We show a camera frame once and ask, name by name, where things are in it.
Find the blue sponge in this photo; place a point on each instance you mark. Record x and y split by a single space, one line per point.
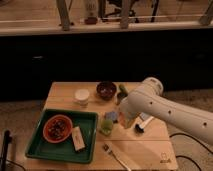
112 116

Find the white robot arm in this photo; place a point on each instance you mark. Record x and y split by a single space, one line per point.
147 98

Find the green plastic cup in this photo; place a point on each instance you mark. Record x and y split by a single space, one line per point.
106 127

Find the black stand at left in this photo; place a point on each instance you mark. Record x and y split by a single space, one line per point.
7 139

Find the white paper cup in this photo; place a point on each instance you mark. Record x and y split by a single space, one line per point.
81 96

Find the beige rectangular box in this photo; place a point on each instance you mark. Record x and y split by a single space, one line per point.
77 138

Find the dark maroon bowl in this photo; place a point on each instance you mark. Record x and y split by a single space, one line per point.
106 90

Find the beige wooden gripper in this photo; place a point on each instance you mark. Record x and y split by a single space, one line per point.
124 121

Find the green plastic tray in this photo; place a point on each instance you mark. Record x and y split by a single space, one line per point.
39 148

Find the white handled black brush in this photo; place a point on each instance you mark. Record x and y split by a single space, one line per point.
140 127

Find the green cucumber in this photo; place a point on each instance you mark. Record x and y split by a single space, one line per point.
123 89

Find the metal fork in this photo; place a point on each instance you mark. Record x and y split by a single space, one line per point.
110 152

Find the white bottle in background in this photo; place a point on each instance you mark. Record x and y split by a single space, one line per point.
92 9

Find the orange bowl with food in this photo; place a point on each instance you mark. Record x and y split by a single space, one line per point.
57 128

